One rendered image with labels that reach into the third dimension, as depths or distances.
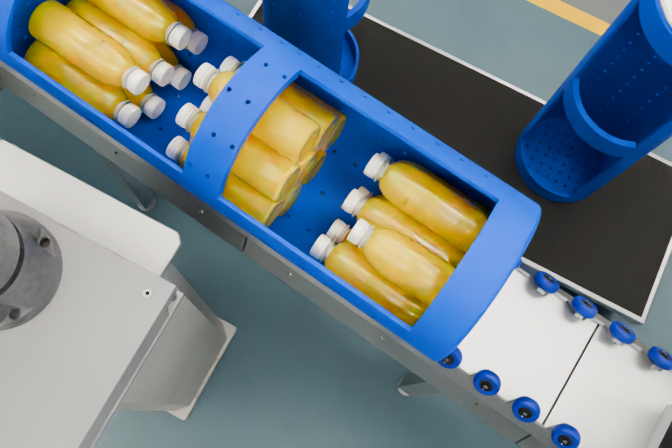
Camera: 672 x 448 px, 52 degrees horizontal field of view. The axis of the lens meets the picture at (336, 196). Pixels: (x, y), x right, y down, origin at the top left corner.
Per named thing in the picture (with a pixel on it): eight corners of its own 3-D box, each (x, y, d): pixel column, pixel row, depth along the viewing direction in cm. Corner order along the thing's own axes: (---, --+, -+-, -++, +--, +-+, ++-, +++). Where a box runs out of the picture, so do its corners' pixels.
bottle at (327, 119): (340, 122, 114) (249, 62, 116) (339, 109, 107) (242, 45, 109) (315, 157, 113) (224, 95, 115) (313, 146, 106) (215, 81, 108)
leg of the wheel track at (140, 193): (148, 215, 217) (92, 141, 157) (133, 204, 218) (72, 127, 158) (160, 200, 219) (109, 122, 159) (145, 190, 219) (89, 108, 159)
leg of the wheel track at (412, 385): (410, 399, 205) (457, 396, 145) (393, 388, 206) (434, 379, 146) (420, 383, 207) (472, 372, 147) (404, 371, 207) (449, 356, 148)
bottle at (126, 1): (66, -10, 113) (156, 51, 110) (86, -49, 111) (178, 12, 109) (90, -2, 120) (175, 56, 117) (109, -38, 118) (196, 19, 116)
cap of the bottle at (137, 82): (141, 79, 112) (150, 85, 112) (125, 93, 110) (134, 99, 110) (141, 63, 109) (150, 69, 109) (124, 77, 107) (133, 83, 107)
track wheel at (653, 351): (671, 376, 114) (679, 367, 114) (647, 360, 115) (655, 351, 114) (667, 363, 119) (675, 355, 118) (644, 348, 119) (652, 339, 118)
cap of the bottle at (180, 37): (165, 43, 112) (173, 49, 111) (176, 22, 111) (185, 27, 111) (175, 46, 116) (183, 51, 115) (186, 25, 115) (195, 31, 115)
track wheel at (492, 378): (504, 387, 111) (507, 379, 113) (480, 371, 112) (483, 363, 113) (490, 402, 114) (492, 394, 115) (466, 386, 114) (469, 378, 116)
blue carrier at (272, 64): (420, 374, 113) (469, 347, 87) (11, 88, 124) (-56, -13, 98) (502, 240, 123) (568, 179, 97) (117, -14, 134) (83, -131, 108)
